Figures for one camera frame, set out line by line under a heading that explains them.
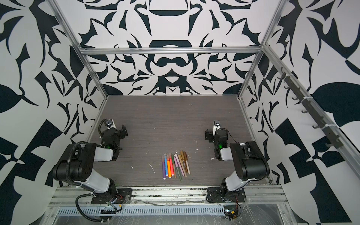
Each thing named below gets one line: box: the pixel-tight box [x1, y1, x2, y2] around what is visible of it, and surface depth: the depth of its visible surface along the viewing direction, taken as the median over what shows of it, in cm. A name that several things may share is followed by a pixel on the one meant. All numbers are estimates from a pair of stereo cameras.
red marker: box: [168, 152, 174, 177], surface depth 85 cm
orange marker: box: [166, 154, 172, 179], surface depth 85 cm
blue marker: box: [163, 153, 169, 177], surface depth 86 cm
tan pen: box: [177, 154, 188, 178], surface depth 86 cm
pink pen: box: [174, 153, 185, 177], surface depth 87 cm
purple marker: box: [161, 156, 166, 180], surface depth 85 cm
